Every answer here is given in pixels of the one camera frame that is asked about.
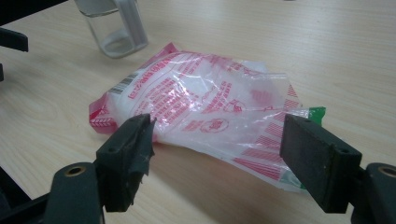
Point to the clear container with white lid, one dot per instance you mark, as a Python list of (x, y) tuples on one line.
[(118, 34)]

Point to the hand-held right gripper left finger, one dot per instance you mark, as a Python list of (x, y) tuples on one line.
[(121, 161)]

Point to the clear red-printed plastic bag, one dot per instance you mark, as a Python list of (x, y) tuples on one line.
[(199, 105)]

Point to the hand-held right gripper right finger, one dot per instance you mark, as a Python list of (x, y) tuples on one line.
[(320, 161)]

